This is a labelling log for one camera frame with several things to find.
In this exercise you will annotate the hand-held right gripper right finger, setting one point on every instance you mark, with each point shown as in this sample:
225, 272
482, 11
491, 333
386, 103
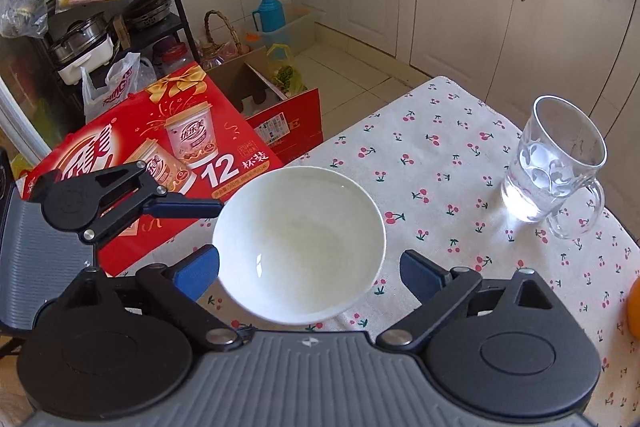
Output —
422, 274

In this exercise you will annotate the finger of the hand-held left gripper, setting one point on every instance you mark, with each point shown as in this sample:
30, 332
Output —
190, 208

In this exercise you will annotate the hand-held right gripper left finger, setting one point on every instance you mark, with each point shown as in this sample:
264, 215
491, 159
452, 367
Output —
195, 272

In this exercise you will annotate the plain white bowl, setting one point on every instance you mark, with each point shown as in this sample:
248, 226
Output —
300, 247

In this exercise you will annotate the red gift box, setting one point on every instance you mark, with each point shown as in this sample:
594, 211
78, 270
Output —
225, 132

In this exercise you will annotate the cherry-print tablecloth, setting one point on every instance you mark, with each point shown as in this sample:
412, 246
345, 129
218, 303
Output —
450, 167

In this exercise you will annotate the open red cardboard carton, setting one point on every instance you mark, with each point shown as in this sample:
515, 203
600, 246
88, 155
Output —
295, 122

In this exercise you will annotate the white plastic shopping bag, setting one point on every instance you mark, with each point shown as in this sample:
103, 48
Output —
117, 82

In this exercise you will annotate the clear plastic jar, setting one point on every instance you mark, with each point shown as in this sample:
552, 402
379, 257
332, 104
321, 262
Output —
172, 57

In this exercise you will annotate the clear glass mug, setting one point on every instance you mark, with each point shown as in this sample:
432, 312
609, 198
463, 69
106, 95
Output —
550, 177

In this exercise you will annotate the wicker basket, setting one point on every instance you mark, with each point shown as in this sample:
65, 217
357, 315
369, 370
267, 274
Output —
222, 34

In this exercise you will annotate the white electric pot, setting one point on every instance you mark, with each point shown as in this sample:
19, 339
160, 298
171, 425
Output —
85, 52

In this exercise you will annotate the black wok with lid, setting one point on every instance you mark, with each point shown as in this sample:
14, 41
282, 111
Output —
147, 7

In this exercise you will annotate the clear plastic storage bin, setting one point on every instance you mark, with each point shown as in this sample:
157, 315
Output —
297, 29

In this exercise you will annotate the teal thermos jug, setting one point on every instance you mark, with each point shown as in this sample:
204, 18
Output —
267, 12

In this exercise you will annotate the orange with green leaf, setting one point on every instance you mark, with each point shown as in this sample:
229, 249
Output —
635, 307

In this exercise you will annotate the white kitchen cabinet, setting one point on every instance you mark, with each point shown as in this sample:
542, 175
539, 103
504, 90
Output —
450, 7

